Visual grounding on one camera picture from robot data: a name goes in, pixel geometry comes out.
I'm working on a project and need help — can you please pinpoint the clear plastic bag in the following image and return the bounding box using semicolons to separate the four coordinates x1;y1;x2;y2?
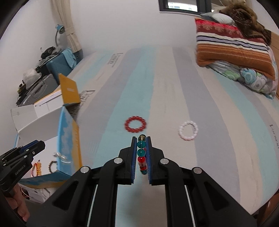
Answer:
23;68;42;83

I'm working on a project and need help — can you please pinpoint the striped red orange pillow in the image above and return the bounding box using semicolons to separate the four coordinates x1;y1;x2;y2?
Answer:
195;17;276;79

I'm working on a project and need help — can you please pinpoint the multicoloured glass bead bracelet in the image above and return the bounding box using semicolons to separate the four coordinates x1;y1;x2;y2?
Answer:
137;135;147;175

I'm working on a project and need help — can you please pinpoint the floral quilt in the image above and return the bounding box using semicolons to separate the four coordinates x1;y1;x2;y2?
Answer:
207;61;278;100

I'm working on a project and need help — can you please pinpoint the red bead bracelet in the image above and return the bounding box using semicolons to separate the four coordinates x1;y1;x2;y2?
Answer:
124;116;147;133

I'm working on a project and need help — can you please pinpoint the grey suitcase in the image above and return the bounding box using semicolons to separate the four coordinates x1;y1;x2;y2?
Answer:
17;74;60;107

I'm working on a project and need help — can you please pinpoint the grey cloth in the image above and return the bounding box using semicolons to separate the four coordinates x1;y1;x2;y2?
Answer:
47;47;63;58

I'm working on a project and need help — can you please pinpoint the beige curtain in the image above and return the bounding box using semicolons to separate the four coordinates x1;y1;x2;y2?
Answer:
51;0;82;54

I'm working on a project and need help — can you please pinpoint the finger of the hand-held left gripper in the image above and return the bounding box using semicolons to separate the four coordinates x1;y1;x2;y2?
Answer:
22;141;45;160
0;141;37;163

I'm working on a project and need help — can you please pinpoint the small dark box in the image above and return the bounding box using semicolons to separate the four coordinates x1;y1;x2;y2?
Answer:
17;83;27;96

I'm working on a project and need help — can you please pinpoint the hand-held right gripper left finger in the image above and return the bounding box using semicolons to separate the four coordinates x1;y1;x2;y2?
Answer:
42;136;137;227

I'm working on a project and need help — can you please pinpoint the white pillow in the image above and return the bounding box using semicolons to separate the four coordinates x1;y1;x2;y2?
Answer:
201;12;236;24

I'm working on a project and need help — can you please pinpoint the brown fur blanket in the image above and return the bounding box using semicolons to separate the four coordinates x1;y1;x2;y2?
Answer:
219;3;272;44

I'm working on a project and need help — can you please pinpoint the person's left hand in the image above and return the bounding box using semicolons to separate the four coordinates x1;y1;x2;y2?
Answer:
5;184;30;222

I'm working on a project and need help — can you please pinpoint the white bead bracelet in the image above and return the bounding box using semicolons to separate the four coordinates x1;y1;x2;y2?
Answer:
178;121;199;141

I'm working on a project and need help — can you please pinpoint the blue and yellow cardboard box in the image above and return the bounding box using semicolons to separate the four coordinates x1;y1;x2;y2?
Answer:
11;73;83;189

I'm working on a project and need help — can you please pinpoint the black device with cable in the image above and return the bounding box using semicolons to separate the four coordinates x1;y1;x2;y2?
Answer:
40;46;56;59

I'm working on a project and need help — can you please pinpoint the blue desk lamp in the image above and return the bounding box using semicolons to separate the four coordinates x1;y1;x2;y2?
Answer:
54;24;66;47

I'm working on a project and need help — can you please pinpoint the dark framed window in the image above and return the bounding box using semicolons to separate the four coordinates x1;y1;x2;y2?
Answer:
158;0;213;16

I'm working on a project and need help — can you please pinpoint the teal suitcase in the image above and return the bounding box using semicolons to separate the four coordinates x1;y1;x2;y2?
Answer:
46;49;77;78

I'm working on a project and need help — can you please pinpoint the light blue cloth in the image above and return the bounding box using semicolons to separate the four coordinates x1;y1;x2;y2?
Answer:
62;48;77;67

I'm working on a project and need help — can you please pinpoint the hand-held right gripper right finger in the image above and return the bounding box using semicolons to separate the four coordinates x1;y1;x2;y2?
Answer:
146;136;259;227

